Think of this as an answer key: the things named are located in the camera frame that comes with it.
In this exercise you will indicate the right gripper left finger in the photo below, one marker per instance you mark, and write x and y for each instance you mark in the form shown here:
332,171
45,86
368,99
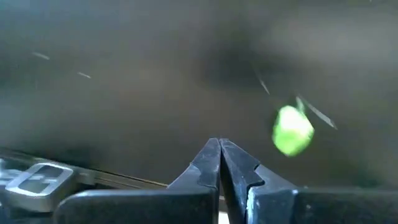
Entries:
140,208

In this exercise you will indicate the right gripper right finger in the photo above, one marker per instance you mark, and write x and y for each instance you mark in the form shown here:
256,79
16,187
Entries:
311,207

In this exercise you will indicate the green bell pepper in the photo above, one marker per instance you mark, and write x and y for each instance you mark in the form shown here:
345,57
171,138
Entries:
292,130

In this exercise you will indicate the silver frame bracket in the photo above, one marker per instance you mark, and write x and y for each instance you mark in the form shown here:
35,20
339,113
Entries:
37,202

